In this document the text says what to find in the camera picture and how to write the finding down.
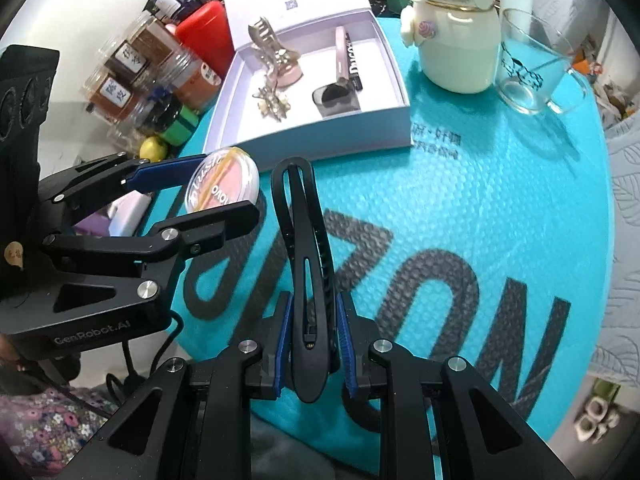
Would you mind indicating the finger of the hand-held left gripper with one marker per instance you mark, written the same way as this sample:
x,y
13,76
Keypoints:
x,y
210,227
165,174

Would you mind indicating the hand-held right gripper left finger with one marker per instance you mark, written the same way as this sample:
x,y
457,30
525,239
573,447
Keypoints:
x,y
282,345

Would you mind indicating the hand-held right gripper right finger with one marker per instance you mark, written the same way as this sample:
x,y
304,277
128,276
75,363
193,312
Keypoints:
x,y
347,350

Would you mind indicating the clear round blush compact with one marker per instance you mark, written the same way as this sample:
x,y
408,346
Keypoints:
x,y
225,180

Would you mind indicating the black hair clip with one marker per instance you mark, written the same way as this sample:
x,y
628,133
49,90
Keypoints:
x,y
310,285

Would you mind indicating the gold flower hair clip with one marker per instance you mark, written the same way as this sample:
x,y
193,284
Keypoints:
x,y
272,102

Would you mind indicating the lavender gift box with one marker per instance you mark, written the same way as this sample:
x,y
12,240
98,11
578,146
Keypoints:
x,y
310,135

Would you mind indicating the pink round compact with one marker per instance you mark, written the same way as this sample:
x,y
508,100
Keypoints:
x,y
295,77

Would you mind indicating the marble hair claw clip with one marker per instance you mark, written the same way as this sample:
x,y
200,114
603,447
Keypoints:
x,y
272,47

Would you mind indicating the pink lip gloss tube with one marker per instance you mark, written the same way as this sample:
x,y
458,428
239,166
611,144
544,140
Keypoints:
x,y
341,50

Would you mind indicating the long black lipstick box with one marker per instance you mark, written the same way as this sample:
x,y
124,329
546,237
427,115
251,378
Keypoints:
x,y
356,60

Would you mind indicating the lemon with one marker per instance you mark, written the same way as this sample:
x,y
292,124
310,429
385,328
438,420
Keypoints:
x,y
152,149

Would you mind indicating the green jar black lid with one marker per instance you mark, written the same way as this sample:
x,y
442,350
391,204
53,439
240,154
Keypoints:
x,y
180,127

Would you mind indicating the purple stand with grey plate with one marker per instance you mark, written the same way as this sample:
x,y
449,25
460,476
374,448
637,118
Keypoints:
x,y
92,224

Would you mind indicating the brown powder jar grey lid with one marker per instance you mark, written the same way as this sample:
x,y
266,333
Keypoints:
x,y
197,85

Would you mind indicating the orange peel jar white label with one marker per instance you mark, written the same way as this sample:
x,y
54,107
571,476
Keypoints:
x,y
115,92

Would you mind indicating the grey cloth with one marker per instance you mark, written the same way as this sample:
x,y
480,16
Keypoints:
x,y
300,450

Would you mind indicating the dark herb jar white label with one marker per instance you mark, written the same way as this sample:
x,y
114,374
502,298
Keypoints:
x,y
135,55

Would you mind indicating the red canister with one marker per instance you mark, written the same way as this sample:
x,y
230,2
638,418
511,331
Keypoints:
x,y
205,40

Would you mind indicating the teal bubble mailer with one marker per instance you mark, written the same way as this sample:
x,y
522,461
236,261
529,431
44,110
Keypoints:
x,y
475,185

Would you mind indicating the floral clothing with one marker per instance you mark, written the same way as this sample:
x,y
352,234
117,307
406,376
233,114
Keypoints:
x,y
45,435

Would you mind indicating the white slippers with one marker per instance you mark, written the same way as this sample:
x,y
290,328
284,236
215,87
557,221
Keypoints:
x,y
595,420

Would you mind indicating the cream cartoon water bottle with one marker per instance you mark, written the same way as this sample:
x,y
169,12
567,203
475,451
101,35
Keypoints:
x,y
455,50

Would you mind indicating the glass mug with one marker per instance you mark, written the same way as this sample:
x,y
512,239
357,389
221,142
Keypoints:
x,y
530,75

